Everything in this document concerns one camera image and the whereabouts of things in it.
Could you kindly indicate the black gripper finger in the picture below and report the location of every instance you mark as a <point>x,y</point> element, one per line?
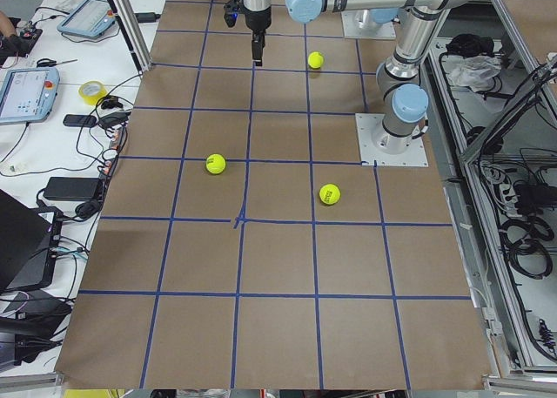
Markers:
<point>258,45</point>

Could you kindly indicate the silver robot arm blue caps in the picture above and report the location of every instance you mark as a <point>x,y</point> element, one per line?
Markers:
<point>406,102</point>

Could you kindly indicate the yellow tennis ball near base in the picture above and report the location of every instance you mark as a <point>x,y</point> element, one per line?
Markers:
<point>315,60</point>

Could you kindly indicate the yellow tennis ball centre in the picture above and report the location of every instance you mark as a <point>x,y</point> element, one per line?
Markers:
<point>215,164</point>

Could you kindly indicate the yellow tennis ball Roland Garros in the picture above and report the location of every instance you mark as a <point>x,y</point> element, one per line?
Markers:
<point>329,194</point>

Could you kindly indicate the blue teach pendant far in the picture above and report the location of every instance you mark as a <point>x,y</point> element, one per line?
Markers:
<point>90,19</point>

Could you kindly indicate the blue teach pendant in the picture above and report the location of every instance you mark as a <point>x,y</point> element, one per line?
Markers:
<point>28,95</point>
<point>90,19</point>

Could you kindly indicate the power strip orange switches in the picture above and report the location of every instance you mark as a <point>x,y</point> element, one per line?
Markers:
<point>110,156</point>

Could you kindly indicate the yellow tape roll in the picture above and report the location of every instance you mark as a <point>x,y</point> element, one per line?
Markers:
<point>92,91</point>

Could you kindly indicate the black phone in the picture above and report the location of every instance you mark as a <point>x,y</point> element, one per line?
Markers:
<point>79,120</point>

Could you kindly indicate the brown paper table cover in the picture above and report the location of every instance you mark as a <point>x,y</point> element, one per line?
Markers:
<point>246,279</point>

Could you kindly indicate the black scissors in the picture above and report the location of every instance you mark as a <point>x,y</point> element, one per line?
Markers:
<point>48,62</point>

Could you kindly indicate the crumpled white cloth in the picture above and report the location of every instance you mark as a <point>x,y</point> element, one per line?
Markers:
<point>477,73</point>

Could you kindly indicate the blue teach pendant near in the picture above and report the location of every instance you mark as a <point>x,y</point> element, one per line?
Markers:
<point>28,95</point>

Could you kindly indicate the black power brick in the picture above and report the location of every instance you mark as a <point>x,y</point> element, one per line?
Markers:
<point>71,188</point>

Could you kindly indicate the black laptop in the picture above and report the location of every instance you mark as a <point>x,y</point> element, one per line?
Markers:
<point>28,239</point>

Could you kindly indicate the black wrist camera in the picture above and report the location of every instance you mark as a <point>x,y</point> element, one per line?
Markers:
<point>232,9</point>

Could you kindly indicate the aluminium frame post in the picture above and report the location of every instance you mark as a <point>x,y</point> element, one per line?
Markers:
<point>133,37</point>

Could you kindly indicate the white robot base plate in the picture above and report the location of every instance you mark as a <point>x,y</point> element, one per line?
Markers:
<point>378,147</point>

